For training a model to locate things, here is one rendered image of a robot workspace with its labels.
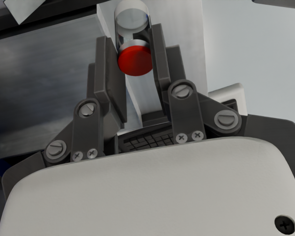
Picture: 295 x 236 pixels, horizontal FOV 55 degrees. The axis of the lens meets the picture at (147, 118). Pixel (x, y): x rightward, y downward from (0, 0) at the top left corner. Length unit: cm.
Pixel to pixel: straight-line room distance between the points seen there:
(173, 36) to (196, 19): 4
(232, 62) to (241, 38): 17
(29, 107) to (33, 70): 10
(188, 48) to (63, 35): 20
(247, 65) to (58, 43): 152
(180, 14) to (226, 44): 127
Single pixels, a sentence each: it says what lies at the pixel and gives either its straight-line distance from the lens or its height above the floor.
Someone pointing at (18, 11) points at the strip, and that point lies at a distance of 38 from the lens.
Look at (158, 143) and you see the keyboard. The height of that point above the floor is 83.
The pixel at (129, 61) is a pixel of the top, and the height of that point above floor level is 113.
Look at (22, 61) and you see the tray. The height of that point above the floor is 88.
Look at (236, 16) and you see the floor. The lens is 161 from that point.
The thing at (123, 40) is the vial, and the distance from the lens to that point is 16.
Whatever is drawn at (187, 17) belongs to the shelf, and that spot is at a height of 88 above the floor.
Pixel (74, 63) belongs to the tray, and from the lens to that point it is 48.
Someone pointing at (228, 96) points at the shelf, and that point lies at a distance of 72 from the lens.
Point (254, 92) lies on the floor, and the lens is 209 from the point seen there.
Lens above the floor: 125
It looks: 38 degrees down
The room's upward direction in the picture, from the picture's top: 172 degrees clockwise
